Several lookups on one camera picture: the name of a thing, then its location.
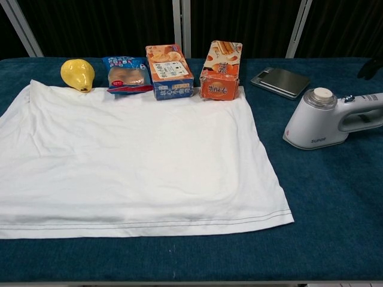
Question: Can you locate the grey metal frame post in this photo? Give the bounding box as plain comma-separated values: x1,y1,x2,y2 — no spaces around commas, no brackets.
285,0,314,59
172,0,192,59
0,0,45,58

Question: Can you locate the orange egg roll box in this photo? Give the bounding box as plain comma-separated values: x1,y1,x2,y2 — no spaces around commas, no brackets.
199,41,244,101

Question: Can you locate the black curtain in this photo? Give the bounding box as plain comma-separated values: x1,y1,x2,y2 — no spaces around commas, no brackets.
0,0,383,59

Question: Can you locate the blue table cover cloth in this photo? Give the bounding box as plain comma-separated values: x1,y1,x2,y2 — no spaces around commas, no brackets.
0,56,383,283

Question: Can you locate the blue snack bag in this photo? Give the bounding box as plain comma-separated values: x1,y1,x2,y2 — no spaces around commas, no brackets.
102,55,153,95

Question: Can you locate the white cloth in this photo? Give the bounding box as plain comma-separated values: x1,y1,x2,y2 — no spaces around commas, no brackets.
0,79,296,240

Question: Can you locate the orange and blue biscuit box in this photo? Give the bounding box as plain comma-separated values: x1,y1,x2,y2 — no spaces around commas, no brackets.
145,44,194,101

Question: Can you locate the silver handheld device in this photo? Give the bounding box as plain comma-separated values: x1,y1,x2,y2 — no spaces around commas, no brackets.
282,87,383,149

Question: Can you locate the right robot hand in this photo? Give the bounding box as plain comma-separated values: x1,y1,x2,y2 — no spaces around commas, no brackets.
357,57,383,80

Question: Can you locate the yellow pear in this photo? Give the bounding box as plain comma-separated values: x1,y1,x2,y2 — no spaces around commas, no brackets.
60,59,96,94

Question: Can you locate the silver kitchen scale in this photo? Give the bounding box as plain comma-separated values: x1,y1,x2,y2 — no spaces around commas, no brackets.
250,67,311,100

